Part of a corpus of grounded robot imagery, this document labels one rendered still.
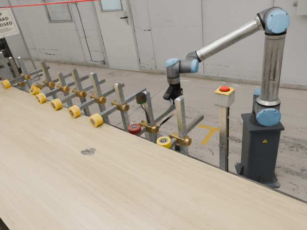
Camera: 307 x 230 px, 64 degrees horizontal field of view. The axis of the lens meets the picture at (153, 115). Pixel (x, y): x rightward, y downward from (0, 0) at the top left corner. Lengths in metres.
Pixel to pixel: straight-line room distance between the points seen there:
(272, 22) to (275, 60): 0.23
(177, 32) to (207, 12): 0.62
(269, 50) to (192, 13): 2.68
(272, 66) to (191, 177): 0.88
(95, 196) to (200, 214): 0.46
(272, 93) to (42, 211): 1.46
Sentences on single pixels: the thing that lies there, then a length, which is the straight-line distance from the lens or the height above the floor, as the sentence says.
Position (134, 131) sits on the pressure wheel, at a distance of 1.51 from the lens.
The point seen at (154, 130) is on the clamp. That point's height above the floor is 0.86.
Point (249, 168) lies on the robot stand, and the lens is 2.25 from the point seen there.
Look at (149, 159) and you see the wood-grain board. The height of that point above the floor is 0.90.
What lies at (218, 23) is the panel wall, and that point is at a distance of 4.06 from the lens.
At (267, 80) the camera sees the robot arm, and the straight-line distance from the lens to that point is 1.71.
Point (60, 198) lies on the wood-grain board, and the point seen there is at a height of 0.90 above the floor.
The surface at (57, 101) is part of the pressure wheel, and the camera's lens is 2.03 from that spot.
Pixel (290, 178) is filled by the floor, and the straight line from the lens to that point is 2.54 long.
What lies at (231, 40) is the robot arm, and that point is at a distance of 1.75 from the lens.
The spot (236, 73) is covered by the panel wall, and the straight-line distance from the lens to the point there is 4.19.
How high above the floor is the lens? 1.72
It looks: 30 degrees down
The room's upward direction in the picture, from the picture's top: 9 degrees counter-clockwise
